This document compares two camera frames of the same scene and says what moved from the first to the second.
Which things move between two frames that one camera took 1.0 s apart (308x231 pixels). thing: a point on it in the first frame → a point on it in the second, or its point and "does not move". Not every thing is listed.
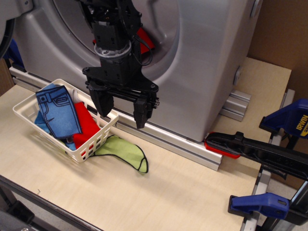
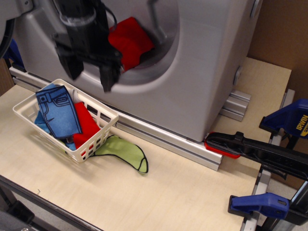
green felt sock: x=113 y=145 does not move
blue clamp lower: x=272 y=204 does not move
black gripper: x=124 y=78 → x=90 y=43
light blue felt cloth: x=40 y=121 does not move
